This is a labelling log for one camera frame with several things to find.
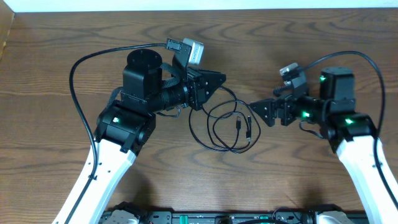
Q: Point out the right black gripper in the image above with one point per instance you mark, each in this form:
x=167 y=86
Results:
x=270 y=105

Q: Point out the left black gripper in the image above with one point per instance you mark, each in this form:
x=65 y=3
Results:
x=201 y=81

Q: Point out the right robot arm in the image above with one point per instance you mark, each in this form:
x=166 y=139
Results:
x=351 y=135

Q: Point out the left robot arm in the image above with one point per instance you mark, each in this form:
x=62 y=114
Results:
x=123 y=127

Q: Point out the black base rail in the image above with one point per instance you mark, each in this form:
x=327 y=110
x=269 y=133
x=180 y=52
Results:
x=129 y=213

